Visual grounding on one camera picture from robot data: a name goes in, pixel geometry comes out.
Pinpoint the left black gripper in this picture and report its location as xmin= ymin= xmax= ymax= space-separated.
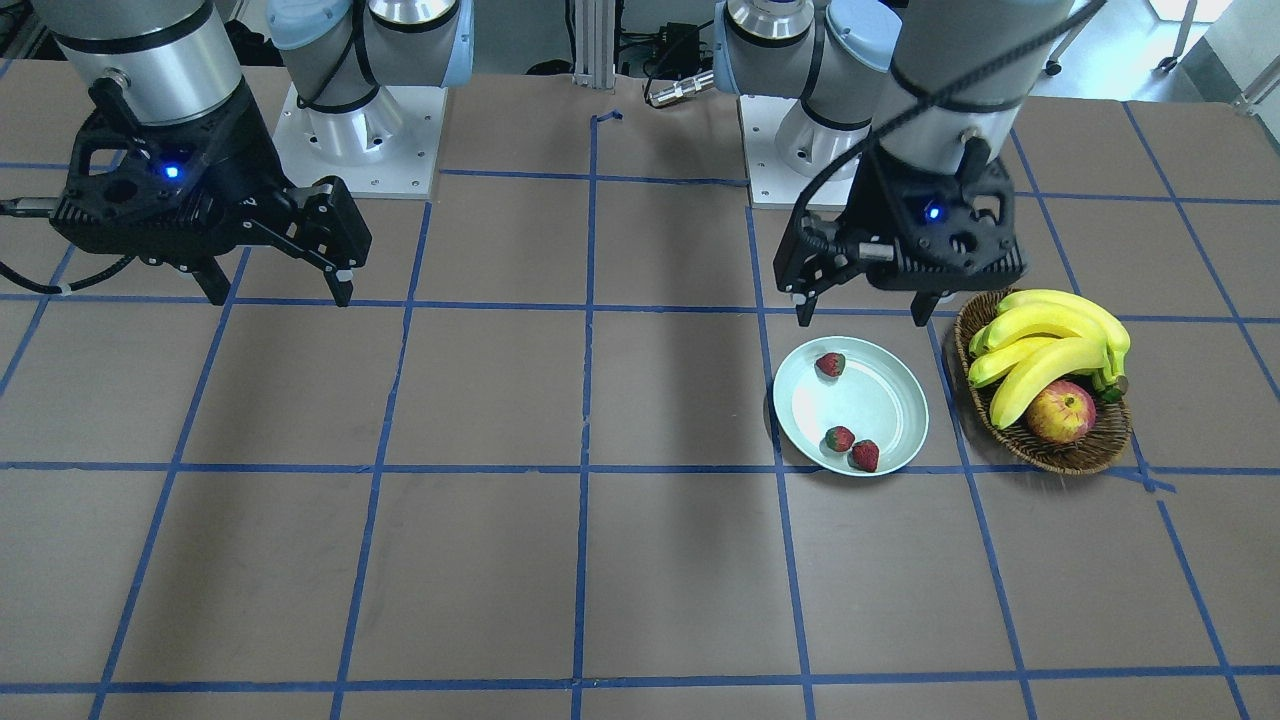
xmin=773 ymin=150 xmax=1029 ymax=328

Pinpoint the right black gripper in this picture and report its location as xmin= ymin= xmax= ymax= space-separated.
xmin=50 ymin=78 xmax=372 ymax=307

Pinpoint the strawberry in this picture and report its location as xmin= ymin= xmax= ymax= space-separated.
xmin=820 ymin=425 xmax=856 ymax=454
xmin=814 ymin=352 xmax=847 ymax=380

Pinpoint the strawberry plate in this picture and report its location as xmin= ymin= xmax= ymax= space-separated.
xmin=847 ymin=439 xmax=881 ymax=473

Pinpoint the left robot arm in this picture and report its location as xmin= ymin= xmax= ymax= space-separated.
xmin=713 ymin=1 xmax=1073 ymax=325

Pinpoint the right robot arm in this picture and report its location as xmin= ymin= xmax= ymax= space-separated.
xmin=3 ymin=1 xmax=474 ymax=307

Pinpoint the light green plate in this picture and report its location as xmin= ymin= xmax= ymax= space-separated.
xmin=772 ymin=336 xmax=931 ymax=478

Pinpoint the yellow banana bunch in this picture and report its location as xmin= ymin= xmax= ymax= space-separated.
xmin=961 ymin=290 xmax=1132 ymax=430

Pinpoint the red yellow apple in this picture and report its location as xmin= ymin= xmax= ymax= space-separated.
xmin=1023 ymin=380 xmax=1097 ymax=445

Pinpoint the brown wicker basket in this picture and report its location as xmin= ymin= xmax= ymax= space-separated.
xmin=948 ymin=288 xmax=1132 ymax=475

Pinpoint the silver metal cylinder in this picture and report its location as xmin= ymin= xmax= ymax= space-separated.
xmin=644 ymin=70 xmax=716 ymax=109

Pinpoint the black power adapter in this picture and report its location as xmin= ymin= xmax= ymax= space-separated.
xmin=653 ymin=22 xmax=701 ymax=77

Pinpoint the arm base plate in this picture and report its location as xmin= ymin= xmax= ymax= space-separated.
xmin=273 ymin=86 xmax=449 ymax=200
xmin=739 ymin=95 xmax=870 ymax=210

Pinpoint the aluminium frame post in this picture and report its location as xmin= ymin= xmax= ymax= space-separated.
xmin=570 ymin=0 xmax=617 ymax=94

